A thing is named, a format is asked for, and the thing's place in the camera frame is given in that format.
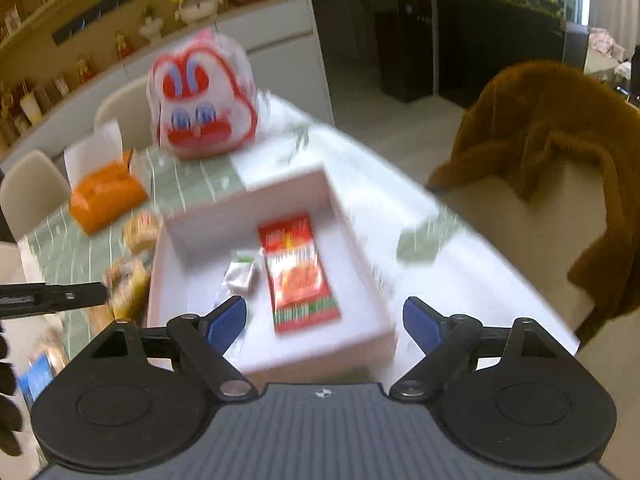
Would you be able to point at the pale pink cardboard box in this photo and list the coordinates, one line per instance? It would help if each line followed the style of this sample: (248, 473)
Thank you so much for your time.
(200, 240)

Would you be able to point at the black water dispenser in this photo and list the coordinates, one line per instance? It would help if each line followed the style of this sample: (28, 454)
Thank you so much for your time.
(407, 40)

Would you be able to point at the person's left hand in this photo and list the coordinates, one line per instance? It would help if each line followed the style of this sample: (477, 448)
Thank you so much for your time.
(7, 400)

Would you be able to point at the white leaf print tablecloth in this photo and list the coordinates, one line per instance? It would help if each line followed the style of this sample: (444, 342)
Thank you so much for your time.
(380, 170)

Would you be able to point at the pale bottle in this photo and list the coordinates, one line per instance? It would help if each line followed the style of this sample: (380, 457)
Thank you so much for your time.
(31, 107)

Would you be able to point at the black sign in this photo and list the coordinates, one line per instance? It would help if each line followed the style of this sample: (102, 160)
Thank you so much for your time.
(95, 14)

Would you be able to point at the snacks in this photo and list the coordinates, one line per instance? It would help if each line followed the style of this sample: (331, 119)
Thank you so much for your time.
(297, 275)

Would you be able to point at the long cartoon cracker packet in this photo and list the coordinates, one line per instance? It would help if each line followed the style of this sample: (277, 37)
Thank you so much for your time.
(127, 285)

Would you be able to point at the blue snack packet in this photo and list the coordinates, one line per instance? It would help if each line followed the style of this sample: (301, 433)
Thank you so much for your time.
(37, 380)

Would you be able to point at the white cartoon figurine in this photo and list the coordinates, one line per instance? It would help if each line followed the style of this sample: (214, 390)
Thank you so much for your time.
(197, 7)

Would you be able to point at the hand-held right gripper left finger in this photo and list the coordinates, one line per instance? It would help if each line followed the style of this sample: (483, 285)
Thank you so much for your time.
(227, 322)

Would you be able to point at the small white figurine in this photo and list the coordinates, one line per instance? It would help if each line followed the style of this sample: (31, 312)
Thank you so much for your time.
(150, 27)

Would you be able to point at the beige chair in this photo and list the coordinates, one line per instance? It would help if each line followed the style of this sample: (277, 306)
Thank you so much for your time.
(525, 240)

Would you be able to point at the dark cabinet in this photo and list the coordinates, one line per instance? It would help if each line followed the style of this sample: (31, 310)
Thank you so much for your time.
(500, 45)

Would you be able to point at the red white rabbit snack bag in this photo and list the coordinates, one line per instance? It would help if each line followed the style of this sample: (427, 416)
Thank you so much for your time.
(200, 110)

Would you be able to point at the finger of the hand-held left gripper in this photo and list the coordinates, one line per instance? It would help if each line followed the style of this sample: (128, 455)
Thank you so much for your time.
(80, 295)

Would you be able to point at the white cabinet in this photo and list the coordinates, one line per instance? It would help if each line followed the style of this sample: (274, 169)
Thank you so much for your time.
(285, 50)

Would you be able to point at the orange tissue box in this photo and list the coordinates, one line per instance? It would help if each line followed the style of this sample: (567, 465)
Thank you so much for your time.
(105, 195)

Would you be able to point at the white dining chair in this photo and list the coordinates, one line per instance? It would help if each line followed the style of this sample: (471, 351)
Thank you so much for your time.
(122, 110)
(30, 190)

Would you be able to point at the green checked tablecloth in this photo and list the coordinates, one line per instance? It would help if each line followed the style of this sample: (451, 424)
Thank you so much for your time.
(200, 185)

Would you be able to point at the round bun packet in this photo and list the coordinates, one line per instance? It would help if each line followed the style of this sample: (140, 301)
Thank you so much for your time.
(140, 230)

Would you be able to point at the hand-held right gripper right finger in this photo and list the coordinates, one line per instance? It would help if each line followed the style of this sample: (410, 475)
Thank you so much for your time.
(422, 327)

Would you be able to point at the small white green candy packet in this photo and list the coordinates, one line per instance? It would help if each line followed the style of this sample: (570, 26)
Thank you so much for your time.
(240, 275)

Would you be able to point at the white tissue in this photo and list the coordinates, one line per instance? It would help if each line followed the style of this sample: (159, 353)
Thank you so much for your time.
(95, 150)

